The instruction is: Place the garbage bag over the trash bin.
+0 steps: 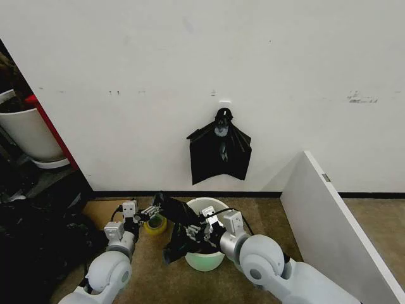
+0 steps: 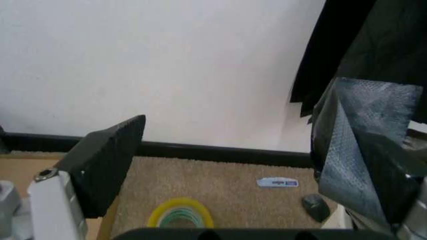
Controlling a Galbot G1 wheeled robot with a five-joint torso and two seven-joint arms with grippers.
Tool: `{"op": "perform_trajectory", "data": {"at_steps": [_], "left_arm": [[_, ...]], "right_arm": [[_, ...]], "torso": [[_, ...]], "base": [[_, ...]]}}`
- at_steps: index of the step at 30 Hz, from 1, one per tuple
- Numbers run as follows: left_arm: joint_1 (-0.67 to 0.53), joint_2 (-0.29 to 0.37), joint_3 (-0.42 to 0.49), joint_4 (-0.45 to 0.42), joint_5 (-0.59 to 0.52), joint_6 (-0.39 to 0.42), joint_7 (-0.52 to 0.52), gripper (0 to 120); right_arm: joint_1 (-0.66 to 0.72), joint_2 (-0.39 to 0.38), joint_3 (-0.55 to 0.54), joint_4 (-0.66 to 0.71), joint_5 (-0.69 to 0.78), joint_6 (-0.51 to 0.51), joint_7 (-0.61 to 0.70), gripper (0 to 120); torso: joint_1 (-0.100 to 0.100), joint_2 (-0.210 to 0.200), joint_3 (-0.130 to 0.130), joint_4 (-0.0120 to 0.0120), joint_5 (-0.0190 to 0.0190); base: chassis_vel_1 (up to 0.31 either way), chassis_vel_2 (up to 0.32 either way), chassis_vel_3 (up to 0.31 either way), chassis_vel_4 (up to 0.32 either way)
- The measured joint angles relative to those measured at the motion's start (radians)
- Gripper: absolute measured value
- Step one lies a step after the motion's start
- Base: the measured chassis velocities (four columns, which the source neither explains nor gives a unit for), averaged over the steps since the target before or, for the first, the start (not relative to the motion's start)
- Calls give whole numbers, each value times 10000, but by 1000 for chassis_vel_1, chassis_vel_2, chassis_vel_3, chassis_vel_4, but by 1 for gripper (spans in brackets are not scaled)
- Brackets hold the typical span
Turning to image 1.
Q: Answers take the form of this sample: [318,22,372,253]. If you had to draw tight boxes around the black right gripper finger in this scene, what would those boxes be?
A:
[200,225,213,246]
[184,223,201,243]

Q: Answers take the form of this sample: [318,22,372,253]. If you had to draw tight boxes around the black garbage bag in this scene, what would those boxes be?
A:
[153,191,222,265]

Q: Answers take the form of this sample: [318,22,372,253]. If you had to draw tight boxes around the white round trash bin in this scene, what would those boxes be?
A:
[184,197,229,272]

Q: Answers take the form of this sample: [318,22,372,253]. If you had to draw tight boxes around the black bag hanging on hook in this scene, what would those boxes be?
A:
[185,108,253,185]

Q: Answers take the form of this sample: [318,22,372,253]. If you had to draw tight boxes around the yellow tape roll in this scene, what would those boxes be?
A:
[144,216,168,237]

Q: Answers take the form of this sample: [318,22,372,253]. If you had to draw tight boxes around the brown cardboard sheet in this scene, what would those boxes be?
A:
[82,199,140,231]

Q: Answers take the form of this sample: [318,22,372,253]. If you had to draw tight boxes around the pile of black bags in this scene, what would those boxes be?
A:
[0,189,109,304]

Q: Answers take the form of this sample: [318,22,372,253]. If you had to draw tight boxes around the white pot saucer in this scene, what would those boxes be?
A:
[30,157,71,170]

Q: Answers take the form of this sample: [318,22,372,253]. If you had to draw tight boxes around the white flat board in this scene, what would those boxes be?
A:
[280,150,405,304]

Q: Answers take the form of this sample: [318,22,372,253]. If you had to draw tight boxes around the white plant pot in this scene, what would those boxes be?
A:
[0,107,66,161]

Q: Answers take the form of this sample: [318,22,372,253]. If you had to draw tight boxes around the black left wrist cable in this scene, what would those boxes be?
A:
[110,205,125,223]

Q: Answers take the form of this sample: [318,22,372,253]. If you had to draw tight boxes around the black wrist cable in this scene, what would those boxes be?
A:
[110,205,125,223]
[198,207,254,237]

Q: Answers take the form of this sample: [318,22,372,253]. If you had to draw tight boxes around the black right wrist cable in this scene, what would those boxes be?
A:
[198,207,254,237]

